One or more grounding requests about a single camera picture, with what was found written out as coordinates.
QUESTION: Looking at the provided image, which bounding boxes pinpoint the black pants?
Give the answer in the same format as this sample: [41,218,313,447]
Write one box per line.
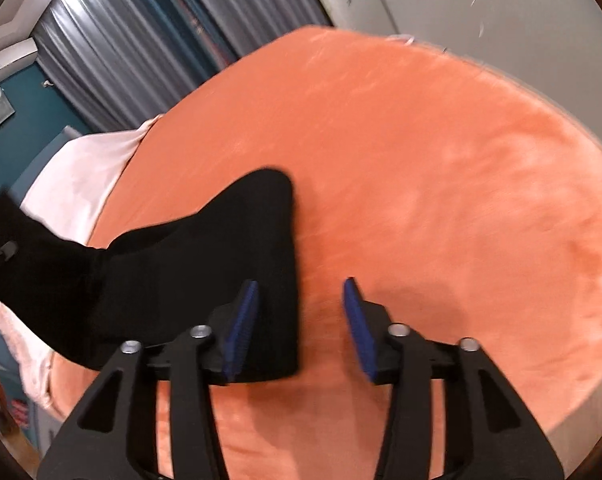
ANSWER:
[0,168,299,382]

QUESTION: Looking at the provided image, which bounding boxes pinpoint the orange velvet bed cover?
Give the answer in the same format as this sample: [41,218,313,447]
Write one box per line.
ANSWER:
[48,25,602,480]

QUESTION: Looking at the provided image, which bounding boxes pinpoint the grey blue curtains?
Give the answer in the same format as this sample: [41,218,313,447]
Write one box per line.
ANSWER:
[33,0,331,131]

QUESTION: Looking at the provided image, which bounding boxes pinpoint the white pillow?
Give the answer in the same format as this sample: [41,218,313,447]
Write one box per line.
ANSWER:
[0,117,159,420]

